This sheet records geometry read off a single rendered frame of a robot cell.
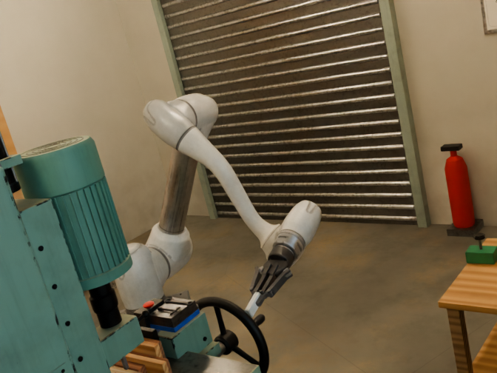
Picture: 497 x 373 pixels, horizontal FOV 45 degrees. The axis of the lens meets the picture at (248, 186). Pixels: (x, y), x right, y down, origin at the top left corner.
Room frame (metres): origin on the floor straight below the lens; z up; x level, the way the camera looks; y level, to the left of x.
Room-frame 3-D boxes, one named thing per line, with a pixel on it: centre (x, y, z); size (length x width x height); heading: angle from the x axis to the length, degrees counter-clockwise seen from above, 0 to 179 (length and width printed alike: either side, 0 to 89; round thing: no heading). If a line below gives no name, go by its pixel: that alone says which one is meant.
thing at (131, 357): (1.33, 0.38, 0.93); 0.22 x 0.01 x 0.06; 50
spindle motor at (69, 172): (1.29, 0.39, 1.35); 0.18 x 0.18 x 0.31
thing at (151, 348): (1.38, 0.39, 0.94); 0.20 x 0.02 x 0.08; 50
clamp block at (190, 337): (1.46, 0.29, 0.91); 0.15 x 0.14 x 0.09; 50
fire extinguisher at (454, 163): (3.70, -1.34, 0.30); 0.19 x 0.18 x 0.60; 137
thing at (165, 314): (1.46, 0.29, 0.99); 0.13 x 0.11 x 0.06; 50
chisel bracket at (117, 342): (1.27, 0.40, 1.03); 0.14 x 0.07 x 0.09; 140
